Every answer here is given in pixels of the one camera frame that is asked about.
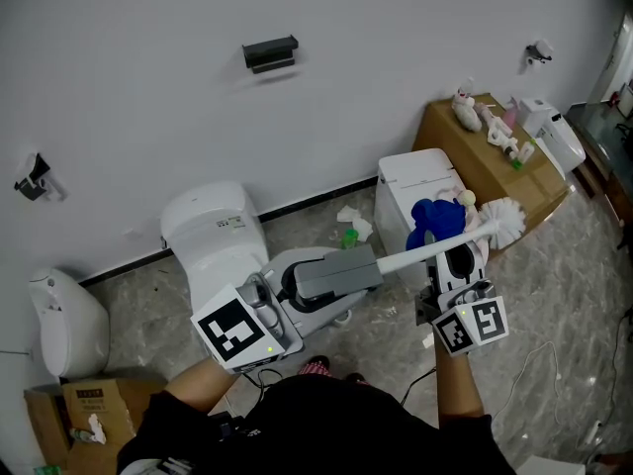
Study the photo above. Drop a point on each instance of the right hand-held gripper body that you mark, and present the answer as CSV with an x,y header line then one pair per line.
x,y
475,324

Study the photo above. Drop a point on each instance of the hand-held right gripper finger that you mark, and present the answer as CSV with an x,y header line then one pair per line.
x,y
436,277
479,265

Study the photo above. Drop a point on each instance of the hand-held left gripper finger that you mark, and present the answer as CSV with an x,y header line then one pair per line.
x,y
331,314
301,254

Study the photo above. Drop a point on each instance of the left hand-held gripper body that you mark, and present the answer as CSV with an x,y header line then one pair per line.
x,y
232,332

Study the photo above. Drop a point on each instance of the blue cleaning cloth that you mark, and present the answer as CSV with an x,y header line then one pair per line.
x,y
440,216

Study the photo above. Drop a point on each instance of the person's left forearm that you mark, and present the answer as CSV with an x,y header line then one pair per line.
x,y
198,386

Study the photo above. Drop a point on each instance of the person's right forearm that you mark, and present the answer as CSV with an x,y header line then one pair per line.
x,y
457,389

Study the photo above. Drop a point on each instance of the white elongated toilet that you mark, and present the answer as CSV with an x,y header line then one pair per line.
x,y
217,250

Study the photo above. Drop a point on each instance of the white tankless toilet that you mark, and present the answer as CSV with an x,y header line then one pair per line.
x,y
395,201

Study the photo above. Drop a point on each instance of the white square-tank toilet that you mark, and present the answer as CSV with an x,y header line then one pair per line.
x,y
534,112

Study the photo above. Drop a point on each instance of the white wall-mounted urinal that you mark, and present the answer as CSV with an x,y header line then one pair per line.
x,y
69,329

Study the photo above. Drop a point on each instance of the black toilet paper holder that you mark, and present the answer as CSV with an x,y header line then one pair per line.
x,y
32,183

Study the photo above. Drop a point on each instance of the black shoe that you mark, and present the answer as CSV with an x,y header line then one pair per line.
x,y
355,377
319,360

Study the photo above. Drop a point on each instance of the red checked trousers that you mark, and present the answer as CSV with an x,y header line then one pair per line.
x,y
314,369

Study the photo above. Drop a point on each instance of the crumpled white tissue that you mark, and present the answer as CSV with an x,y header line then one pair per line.
x,y
358,223

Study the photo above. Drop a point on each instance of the black waist-worn device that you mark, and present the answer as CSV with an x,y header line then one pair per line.
x,y
226,431

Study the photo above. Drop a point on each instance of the large cardboard box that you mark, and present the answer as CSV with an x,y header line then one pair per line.
x,y
455,151

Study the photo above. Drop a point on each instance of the person in black shirt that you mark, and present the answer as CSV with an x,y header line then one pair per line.
x,y
321,433

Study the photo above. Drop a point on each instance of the white bottle green cap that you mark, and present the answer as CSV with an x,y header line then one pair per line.
x,y
525,154

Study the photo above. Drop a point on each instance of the crumpled cardboard box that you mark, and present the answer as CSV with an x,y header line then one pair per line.
x,y
123,404

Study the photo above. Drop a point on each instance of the pink spray bottle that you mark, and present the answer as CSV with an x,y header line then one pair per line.
x,y
510,114

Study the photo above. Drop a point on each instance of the grey waist pouch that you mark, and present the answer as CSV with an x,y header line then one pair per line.
x,y
148,467

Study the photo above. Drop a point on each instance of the white glossy fixture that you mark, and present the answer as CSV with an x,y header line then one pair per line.
x,y
549,465

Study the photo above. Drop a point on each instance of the white power strip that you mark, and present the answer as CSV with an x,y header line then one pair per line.
x,y
592,433

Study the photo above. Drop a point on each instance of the white paper wad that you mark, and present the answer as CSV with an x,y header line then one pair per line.
x,y
97,431

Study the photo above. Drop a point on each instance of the dark raised platform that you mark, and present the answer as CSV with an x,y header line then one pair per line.
x,y
598,141

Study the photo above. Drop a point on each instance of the clear tall bottle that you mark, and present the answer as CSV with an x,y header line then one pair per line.
x,y
467,87

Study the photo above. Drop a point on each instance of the plastic water bottle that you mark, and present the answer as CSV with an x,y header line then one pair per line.
x,y
80,434

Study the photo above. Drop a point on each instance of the red fire extinguisher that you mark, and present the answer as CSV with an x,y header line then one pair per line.
x,y
614,99

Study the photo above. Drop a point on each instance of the small black paper holder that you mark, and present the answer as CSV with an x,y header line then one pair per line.
x,y
538,52

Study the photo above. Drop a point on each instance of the white door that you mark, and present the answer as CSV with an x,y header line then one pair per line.
x,y
610,62

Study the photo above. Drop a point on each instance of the black wall shelf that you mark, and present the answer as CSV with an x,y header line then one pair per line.
x,y
269,52

